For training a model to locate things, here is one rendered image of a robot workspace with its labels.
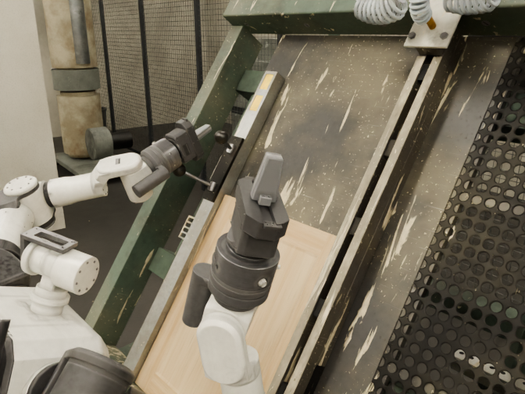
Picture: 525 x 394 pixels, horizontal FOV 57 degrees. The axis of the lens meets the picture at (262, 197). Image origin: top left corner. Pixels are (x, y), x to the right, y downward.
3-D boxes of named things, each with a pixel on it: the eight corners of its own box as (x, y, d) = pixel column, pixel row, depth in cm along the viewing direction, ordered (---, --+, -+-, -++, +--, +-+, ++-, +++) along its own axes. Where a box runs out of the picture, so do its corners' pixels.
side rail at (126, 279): (107, 338, 156) (78, 332, 149) (251, 44, 168) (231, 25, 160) (116, 345, 152) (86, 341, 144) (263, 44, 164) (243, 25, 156)
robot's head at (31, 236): (55, 294, 79) (57, 253, 76) (13, 277, 81) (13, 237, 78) (81, 277, 85) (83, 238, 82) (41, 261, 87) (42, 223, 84)
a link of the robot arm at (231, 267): (232, 220, 55) (212, 300, 60) (311, 231, 57) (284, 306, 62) (223, 171, 66) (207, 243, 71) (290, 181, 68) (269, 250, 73)
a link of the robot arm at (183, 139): (173, 115, 132) (139, 137, 126) (194, 119, 125) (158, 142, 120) (190, 154, 139) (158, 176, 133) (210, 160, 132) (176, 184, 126)
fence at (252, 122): (130, 374, 135) (119, 372, 132) (273, 77, 145) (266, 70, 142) (139, 382, 131) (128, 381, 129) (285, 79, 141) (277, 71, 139)
